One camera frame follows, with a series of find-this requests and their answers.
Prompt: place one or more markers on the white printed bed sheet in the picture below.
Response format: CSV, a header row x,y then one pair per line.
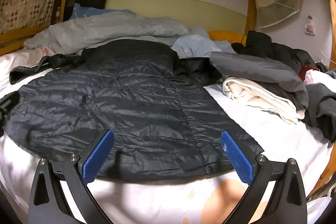
x,y
203,199

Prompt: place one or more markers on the grey folded garment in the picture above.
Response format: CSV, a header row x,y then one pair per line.
x,y
273,75

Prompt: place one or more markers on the grey-green floral duvet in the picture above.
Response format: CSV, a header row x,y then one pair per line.
x,y
74,35

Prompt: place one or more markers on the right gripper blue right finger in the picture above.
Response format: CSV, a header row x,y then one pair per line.
x,y
287,202

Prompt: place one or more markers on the orange pillow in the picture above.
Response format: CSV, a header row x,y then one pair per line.
x,y
231,37

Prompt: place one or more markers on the blue pillow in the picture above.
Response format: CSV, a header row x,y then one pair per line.
x,y
83,12

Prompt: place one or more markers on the wall hook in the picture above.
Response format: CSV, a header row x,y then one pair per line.
x,y
309,29

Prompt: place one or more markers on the checkered curtain cloth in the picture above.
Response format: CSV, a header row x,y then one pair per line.
x,y
17,14

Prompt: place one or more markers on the dark grey garment right edge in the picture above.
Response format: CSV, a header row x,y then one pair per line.
x,y
321,111

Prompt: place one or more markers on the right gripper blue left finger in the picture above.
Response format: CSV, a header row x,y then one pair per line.
x,y
48,202

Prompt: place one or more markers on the red object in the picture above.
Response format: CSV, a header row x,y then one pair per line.
x,y
304,70

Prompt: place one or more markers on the black down puffer jacket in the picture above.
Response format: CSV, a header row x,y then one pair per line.
x,y
166,125

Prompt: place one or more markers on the wooden bunk bed frame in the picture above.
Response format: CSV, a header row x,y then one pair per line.
x,y
229,15

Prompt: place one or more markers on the black clothes pile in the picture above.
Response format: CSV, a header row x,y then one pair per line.
x,y
260,45

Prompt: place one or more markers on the cream folded garment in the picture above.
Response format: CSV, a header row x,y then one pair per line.
x,y
254,95

